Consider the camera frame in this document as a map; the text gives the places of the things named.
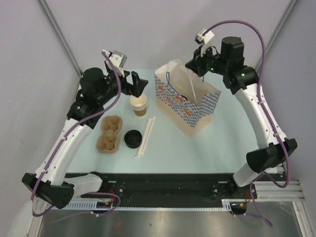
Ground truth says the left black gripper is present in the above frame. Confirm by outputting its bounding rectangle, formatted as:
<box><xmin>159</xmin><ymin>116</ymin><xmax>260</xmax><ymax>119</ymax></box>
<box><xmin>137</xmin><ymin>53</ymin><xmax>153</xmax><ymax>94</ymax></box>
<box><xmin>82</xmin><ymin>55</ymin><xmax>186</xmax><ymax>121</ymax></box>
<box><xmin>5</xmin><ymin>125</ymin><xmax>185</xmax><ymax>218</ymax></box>
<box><xmin>96</xmin><ymin>68</ymin><xmax>147</xmax><ymax>105</ymax></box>

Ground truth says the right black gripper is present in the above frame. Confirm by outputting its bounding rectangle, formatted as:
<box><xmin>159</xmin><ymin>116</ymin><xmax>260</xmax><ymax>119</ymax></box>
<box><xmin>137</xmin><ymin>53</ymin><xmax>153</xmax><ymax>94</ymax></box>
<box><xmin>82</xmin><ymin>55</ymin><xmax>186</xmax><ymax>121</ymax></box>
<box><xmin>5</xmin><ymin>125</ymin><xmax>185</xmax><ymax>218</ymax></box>
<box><xmin>186</xmin><ymin>43</ymin><xmax>230</xmax><ymax>78</ymax></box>

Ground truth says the stack of paper cups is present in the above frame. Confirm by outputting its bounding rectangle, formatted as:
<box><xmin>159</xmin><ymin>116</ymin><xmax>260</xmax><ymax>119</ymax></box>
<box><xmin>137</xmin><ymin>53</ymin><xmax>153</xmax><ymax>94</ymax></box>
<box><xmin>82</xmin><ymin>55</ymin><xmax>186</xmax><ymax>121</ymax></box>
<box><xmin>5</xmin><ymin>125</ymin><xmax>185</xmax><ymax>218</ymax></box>
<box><xmin>130</xmin><ymin>94</ymin><xmax>147</xmax><ymax>117</ymax></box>

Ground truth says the straw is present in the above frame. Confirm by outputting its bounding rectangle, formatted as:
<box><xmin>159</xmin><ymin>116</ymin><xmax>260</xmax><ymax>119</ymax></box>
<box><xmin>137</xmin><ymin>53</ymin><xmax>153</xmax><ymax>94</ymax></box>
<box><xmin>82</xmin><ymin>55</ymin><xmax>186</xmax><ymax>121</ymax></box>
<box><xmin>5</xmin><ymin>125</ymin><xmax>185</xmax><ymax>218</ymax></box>
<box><xmin>189</xmin><ymin>76</ymin><xmax>198</xmax><ymax>104</ymax></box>
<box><xmin>135</xmin><ymin>118</ymin><xmax>153</xmax><ymax>159</ymax></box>
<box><xmin>141</xmin><ymin>117</ymin><xmax>156</xmax><ymax>156</ymax></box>

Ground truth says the checkered paper takeout bag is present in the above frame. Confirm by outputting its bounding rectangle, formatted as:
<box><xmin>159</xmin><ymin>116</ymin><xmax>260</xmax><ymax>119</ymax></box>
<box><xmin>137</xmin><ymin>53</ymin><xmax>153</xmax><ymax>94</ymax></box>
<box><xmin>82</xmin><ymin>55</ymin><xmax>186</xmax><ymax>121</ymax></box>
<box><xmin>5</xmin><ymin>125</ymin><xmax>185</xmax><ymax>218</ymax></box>
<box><xmin>155</xmin><ymin>59</ymin><xmax>221</xmax><ymax>138</ymax></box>

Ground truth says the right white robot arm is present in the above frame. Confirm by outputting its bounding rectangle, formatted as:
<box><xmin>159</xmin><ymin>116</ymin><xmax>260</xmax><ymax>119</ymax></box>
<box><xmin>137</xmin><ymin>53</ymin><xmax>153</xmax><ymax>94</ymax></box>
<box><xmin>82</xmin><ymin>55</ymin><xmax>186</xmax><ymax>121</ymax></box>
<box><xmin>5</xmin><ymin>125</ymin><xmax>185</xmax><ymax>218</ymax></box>
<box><xmin>185</xmin><ymin>36</ymin><xmax>297</xmax><ymax>198</ymax></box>

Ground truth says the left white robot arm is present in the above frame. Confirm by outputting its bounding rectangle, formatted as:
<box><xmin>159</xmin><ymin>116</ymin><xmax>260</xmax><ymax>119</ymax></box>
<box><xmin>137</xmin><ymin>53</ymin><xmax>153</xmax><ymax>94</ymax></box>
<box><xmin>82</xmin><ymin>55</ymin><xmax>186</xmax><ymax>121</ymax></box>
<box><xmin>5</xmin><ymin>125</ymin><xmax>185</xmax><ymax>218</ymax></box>
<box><xmin>22</xmin><ymin>66</ymin><xmax>148</xmax><ymax>209</ymax></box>

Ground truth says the stack of black lids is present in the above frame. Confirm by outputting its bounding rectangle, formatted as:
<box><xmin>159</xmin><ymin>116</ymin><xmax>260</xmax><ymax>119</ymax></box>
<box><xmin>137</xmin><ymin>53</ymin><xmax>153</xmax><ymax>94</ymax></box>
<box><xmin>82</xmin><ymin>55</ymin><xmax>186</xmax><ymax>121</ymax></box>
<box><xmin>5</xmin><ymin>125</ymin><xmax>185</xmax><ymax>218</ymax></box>
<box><xmin>124</xmin><ymin>130</ymin><xmax>142</xmax><ymax>149</ymax></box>

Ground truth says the brown cardboard cup carrier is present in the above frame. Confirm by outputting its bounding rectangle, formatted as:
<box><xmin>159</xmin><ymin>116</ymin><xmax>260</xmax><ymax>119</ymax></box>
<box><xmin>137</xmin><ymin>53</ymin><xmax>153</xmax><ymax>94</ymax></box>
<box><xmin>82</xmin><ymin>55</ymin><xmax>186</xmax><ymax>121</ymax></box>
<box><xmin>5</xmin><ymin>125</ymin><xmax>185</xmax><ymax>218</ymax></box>
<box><xmin>96</xmin><ymin>116</ymin><xmax>122</xmax><ymax>154</ymax></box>

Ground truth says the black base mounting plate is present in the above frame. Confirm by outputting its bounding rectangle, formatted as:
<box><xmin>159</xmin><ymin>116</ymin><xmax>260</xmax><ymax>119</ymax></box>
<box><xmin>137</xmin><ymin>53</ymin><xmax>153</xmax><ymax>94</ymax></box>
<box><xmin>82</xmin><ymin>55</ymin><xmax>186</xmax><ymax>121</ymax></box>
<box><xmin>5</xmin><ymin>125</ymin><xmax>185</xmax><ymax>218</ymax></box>
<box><xmin>66</xmin><ymin>172</ymin><xmax>257</xmax><ymax>208</ymax></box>

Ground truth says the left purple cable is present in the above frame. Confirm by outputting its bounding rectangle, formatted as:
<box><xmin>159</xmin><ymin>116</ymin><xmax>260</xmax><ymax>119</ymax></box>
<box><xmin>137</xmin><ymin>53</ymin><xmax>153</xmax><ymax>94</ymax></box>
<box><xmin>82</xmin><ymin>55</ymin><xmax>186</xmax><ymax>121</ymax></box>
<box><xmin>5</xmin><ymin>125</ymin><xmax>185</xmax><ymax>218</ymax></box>
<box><xmin>31</xmin><ymin>51</ymin><xmax>121</xmax><ymax>224</ymax></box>

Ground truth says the purple cable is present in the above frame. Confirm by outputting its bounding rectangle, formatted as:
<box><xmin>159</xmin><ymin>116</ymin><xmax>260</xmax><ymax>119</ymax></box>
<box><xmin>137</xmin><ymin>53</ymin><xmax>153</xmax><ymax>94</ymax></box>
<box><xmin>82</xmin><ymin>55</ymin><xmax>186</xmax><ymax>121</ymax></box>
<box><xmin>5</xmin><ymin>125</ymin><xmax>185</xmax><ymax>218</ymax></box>
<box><xmin>31</xmin><ymin>51</ymin><xmax>121</xmax><ymax>224</ymax></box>
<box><xmin>204</xmin><ymin>20</ymin><xmax>290</xmax><ymax>227</ymax></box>

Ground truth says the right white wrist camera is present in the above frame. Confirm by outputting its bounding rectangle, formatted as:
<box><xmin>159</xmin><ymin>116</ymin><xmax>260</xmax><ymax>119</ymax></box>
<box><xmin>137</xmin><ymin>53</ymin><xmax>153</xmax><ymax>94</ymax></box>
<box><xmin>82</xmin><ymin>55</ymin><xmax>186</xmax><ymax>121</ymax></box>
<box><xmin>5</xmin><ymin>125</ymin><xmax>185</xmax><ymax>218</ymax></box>
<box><xmin>195</xmin><ymin>29</ymin><xmax>214</xmax><ymax>57</ymax></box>

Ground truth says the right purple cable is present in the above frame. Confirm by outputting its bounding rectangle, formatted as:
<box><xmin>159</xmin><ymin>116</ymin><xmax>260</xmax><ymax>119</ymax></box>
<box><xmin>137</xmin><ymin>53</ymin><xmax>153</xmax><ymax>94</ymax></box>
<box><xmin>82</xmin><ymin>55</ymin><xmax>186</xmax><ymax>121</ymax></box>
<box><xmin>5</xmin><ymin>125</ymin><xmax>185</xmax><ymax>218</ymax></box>
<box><xmin>204</xmin><ymin>20</ymin><xmax>290</xmax><ymax>227</ymax></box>

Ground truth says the white cable duct rail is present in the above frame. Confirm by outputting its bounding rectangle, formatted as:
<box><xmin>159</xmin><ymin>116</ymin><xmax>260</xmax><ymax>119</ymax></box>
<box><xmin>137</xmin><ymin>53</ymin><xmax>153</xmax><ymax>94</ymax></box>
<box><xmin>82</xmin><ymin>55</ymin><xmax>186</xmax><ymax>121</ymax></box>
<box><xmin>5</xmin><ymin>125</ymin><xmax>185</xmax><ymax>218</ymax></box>
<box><xmin>66</xmin><ymin>199</ymin><xmax>247</xmax><ymax>215</ymax></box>

